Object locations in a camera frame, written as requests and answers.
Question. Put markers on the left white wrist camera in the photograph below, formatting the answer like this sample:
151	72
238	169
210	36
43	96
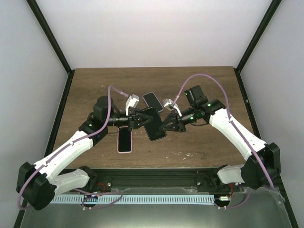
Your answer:
132	102

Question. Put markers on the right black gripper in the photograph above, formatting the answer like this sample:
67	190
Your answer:
178	122

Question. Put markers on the light blue slotted cable duct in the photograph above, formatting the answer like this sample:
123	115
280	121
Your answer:
136	199

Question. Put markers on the left black frame post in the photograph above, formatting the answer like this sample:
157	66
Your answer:
49	34

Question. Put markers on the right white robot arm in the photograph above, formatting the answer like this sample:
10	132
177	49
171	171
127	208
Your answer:
262	160

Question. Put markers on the phone in lilac case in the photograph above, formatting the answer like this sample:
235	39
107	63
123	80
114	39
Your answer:
151	100

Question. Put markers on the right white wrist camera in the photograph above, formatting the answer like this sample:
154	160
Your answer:
170	105

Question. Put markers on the right black frame post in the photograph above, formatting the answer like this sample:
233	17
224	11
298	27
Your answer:
274	4

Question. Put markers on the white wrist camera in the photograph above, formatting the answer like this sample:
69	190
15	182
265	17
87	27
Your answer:
132	102
170	105

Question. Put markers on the phone in pink case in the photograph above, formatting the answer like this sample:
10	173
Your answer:
124	140

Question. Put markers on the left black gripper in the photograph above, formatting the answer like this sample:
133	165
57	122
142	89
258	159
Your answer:
134	122

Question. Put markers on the black phone case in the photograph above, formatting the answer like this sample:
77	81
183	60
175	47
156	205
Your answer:
153	128

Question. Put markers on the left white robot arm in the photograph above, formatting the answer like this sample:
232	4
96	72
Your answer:
40	182

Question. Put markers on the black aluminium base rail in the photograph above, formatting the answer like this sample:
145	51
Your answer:
201	179

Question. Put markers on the black frame post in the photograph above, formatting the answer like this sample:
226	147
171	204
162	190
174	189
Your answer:
49	34
274	4

